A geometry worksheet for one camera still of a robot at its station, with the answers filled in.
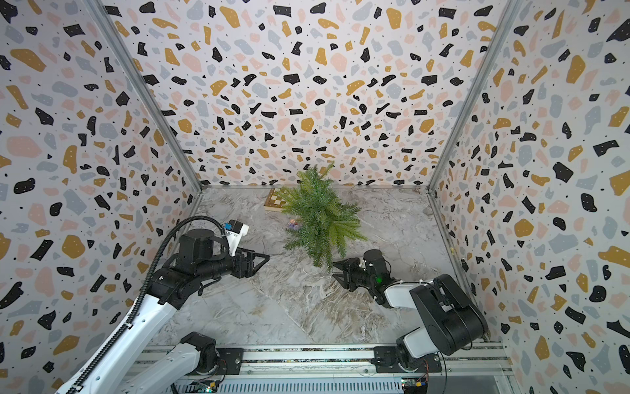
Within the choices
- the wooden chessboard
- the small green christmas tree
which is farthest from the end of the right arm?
the wooden chessboard

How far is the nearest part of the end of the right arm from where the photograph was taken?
0.72m

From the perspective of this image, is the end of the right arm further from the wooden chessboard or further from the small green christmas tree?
the wooden chessboard

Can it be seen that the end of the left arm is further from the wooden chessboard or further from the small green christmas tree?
the wooden chessboard

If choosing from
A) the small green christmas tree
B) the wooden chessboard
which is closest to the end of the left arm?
the small green christmas tree
